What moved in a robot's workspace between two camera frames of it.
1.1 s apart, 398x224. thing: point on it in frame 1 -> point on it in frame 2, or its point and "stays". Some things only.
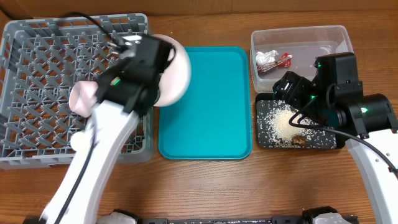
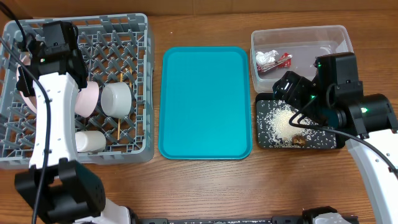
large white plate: (175, 79) -> (31, 101)
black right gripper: (286, 88) stays
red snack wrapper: (283, 61) stays
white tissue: (265, 58) stays
